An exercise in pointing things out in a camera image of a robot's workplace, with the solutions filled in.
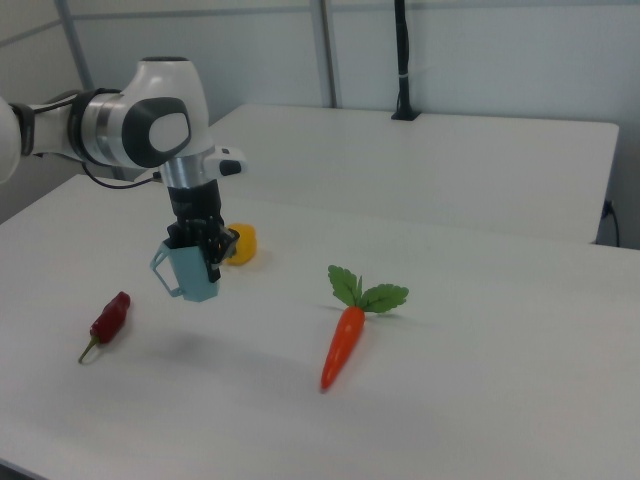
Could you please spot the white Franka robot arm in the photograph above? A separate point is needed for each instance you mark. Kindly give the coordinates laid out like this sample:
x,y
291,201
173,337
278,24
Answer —
x,y
160,90

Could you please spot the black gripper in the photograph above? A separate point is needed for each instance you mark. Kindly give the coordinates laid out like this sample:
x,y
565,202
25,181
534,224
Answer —
x,y
195,202

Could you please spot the red chili pepper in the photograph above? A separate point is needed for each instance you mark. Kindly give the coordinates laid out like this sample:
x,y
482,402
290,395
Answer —
x,y
112,315

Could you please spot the grey partition frame post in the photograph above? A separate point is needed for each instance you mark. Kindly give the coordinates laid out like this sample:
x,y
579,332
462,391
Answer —
x,y
75,45
330,50

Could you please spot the teal hexagonal mug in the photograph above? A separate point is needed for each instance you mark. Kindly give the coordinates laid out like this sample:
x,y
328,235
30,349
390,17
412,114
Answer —
x,y
192,275

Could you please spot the orange toy carrot green leaves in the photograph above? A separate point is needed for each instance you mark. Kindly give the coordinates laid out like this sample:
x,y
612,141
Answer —
x,y
345,335

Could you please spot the black pole with base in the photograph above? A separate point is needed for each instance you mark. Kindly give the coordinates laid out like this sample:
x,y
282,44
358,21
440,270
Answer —
x,y
401,50

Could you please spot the yellow bell pepper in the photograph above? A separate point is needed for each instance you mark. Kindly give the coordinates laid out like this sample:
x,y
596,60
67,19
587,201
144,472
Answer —
x,y
245,245

